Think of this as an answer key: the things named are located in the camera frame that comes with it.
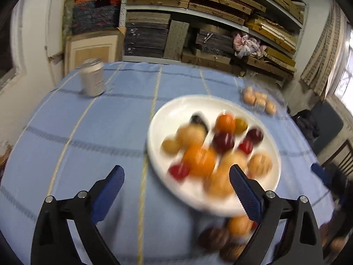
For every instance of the dark chair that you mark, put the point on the dark chair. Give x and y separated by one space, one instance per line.
320 126

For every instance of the small brown longan fruit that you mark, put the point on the small brown longan fruit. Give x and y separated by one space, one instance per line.
171 146

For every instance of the white oval plate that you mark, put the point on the white oval plate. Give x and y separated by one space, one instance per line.
177 113

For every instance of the pink crumpled cloth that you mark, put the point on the pink crumpled cloth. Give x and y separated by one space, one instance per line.
245 46

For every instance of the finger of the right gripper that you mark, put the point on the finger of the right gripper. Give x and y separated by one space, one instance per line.
322 174

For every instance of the yellow round fruit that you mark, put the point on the yellow round fruit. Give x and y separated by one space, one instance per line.
231 158

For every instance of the dark purple mangosteen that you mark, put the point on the dark purple mangosteen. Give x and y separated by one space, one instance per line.
214 238

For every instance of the red tomato right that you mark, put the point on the red tomato right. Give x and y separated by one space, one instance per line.
255 135

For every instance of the blue checked tablecloth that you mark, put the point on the blue checked tablecloth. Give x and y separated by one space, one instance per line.
72 141

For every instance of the red cherry tomato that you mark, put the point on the red cherry tomato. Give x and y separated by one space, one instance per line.
179 171

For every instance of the metal storage shelf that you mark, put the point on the metal storage shelf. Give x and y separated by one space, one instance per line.
278 24

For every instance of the silver drink can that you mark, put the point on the silver drink can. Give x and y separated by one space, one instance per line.
92 78

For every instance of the large yellow pepino melon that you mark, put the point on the large yellow pepino melon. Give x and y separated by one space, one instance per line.
191 134

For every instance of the large orange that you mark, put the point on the large orange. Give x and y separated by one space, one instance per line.
201 161

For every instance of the orange-yellow round fruit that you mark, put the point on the orange-yellow round fruit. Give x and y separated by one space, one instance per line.
218 185

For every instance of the orange-green tomato in plate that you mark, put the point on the orange-green tomato in plate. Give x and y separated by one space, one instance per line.
241 126

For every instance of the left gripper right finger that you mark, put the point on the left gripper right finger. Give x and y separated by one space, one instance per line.
300 242

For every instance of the red tomato back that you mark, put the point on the red tomato back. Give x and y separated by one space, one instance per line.
246 146

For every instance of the small dark purple fruit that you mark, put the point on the small dark purple fruit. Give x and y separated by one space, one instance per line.
198 119

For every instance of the wooden framed panel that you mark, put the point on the wooden framed panel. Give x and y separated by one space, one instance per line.
106 45

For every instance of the small mandarin orange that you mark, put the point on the small mandarin orange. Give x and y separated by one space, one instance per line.
225 123

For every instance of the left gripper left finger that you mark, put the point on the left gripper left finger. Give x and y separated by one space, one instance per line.
52 242

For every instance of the dark red plum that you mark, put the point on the dark red plum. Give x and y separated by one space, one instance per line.
223 142

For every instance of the patterned curtain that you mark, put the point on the patterned curtain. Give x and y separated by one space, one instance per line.
319 71

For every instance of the striped pale fruit in plate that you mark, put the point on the striped pale fruit in plate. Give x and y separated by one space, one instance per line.
260 165

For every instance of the dark purple wrinkled fruit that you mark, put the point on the dark purple wrinkled fruit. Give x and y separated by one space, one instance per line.
231 252

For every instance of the small orange tomato back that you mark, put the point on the small orange tomato back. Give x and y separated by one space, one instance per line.
239 226

